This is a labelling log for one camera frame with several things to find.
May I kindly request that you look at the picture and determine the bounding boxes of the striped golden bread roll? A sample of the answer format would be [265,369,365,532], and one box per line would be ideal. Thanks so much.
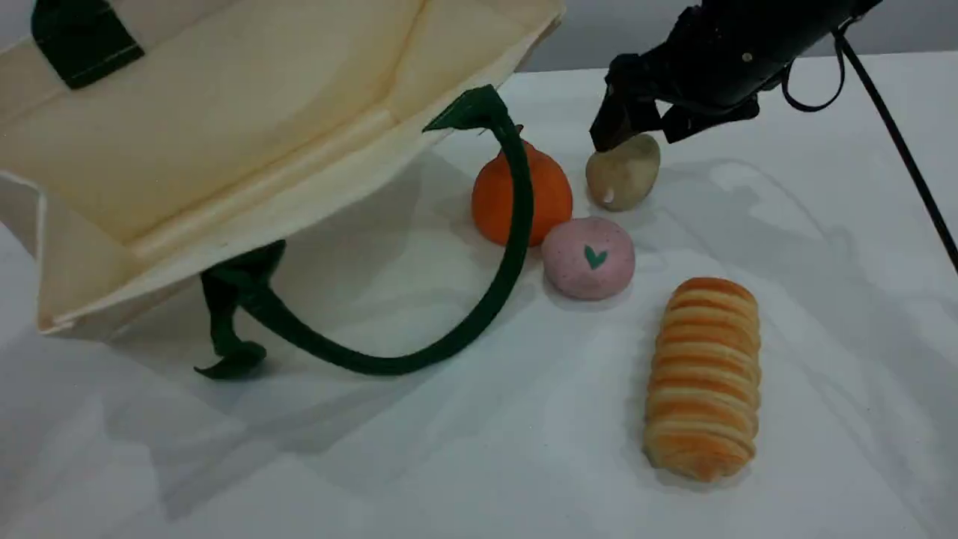
[643,276,763,482]

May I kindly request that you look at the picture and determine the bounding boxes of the white canvas handbag green handles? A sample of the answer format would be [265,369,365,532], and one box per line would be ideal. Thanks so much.
[0,0,567,381]

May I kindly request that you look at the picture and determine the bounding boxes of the orange pear-shaped fruit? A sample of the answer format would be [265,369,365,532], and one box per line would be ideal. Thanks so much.
[471,125,575,249]

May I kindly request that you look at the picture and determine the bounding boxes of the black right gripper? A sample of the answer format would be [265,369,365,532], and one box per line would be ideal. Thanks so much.
[589,0,885,153]

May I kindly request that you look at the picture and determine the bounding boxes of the pink bun green heart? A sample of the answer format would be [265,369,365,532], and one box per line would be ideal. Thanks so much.
[540,216,637,302]

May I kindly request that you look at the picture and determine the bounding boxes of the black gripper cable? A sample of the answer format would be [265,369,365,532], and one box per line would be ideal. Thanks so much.
[780,28,958,273]

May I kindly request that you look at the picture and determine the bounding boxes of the beige egg yolk pastry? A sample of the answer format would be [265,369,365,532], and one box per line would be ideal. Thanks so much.
[585,133,662,213]

